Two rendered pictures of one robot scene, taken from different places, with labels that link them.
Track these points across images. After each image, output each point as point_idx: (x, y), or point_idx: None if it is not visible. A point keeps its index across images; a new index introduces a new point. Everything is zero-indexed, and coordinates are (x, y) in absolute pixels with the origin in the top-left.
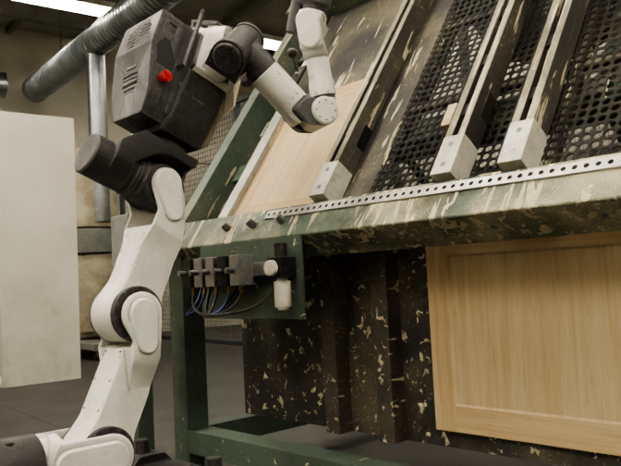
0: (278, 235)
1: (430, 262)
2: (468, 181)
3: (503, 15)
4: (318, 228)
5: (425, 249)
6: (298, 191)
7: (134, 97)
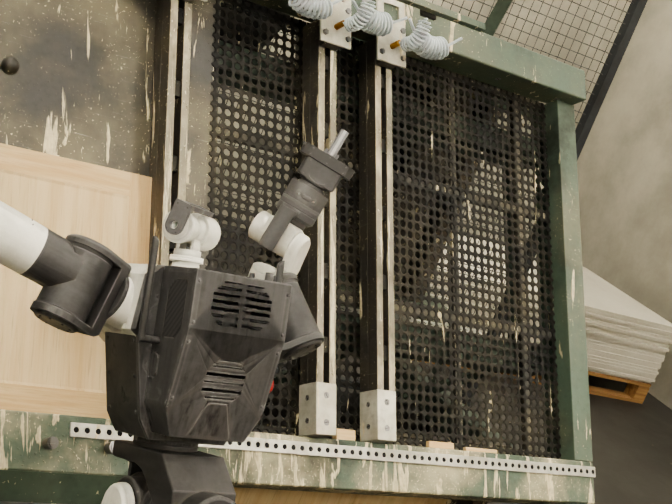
0: (112, 473)
1: None
2: (349, 449)
3: (326, 203)
4: None
5: None
6: (83, 377)
7: (231, 415)
